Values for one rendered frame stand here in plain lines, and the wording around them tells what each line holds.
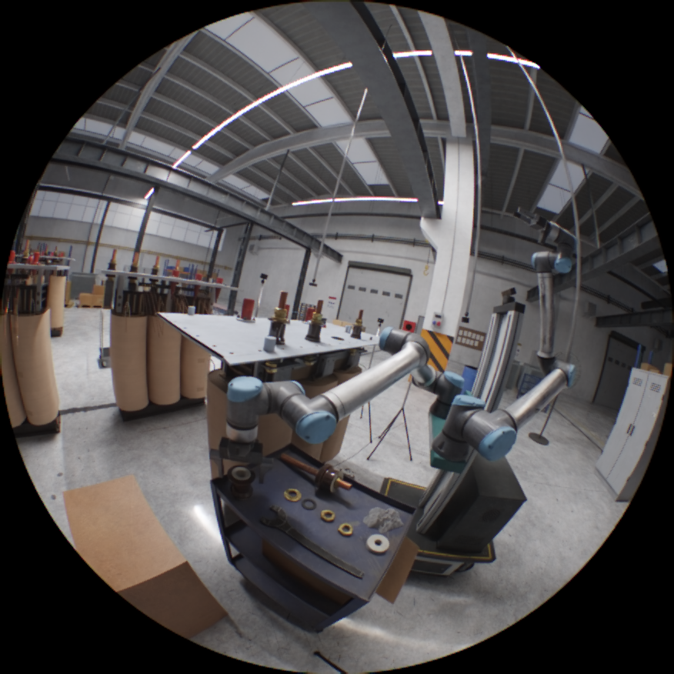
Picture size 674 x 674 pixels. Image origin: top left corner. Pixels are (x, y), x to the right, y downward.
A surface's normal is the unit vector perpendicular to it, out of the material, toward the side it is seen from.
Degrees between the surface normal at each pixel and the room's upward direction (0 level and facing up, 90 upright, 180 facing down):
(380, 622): 0
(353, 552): 0
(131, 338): 90
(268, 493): 0
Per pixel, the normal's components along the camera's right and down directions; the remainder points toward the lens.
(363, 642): 0.22, -0.97
